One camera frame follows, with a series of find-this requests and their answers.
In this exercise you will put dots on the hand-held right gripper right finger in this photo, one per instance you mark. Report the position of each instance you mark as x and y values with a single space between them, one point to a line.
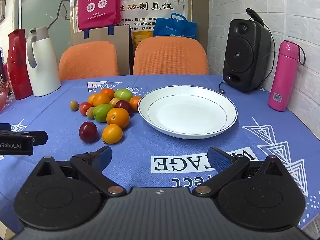
218 158

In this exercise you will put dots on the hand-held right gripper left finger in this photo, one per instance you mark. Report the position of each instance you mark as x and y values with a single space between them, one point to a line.
107 157

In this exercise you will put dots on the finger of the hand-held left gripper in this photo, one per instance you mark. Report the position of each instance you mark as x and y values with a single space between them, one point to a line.
40 137
7 126

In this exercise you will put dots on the purple plum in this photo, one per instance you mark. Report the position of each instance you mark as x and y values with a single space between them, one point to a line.
88 132
123 105

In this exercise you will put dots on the large orange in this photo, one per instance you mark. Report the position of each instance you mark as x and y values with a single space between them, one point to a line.
118 117

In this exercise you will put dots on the green jujube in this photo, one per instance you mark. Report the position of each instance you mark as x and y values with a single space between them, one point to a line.
123 94
102 112

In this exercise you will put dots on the small yellowish plum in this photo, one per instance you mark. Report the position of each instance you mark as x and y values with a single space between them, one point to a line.
74 105
90 112
114 101

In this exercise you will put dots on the white plate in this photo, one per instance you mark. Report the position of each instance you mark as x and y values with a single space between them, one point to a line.
187 115

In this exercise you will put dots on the red plum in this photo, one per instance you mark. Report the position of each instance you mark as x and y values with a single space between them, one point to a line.
85 107

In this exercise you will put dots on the reddish mandarin orange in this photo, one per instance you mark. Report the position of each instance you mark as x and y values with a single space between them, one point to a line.
108 92

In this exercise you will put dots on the blue printed tablecloth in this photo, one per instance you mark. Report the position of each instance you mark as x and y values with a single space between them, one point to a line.
57 125

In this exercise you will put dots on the red transparent basket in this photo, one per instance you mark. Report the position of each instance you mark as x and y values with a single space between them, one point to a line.
3 95

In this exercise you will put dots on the red thermos jug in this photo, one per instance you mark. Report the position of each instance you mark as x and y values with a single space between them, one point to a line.
16 62

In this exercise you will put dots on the white thermos jug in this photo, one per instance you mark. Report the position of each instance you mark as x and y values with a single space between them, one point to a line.
43 65

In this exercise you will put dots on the orange chair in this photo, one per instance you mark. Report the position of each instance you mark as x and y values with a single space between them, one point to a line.
87 60
170 55

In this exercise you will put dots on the pink thermos bottle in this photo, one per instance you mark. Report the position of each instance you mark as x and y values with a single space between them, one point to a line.
282 80

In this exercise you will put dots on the black speaker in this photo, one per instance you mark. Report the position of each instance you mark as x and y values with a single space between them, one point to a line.
240 52

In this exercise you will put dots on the brown paper bag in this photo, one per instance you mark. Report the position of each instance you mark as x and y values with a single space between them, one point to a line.
100 36

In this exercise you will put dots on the yellow package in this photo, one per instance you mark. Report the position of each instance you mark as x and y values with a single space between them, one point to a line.
141 37

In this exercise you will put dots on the frosted glass door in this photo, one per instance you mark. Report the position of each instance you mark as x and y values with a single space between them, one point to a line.
42 5

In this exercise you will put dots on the blue tote bag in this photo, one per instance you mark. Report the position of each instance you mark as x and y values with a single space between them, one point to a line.
175 28

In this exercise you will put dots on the magenta tote bag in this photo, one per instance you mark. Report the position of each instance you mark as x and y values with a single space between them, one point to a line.
100 10

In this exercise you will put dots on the black microphone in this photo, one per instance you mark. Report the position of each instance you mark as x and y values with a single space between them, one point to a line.
252 13

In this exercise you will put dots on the wall poster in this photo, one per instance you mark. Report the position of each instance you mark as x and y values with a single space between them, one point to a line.
155 7

